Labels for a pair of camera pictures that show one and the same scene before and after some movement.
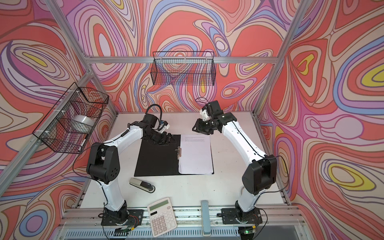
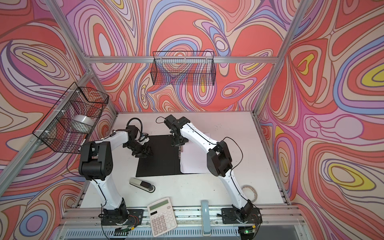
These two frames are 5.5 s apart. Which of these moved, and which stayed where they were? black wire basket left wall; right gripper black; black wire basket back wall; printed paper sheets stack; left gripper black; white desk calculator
Moved: left gripper black; right gripper black
Stayed: printed paper sheets stack; black wire basket back wall; black wire basket left wall; white desk calculator
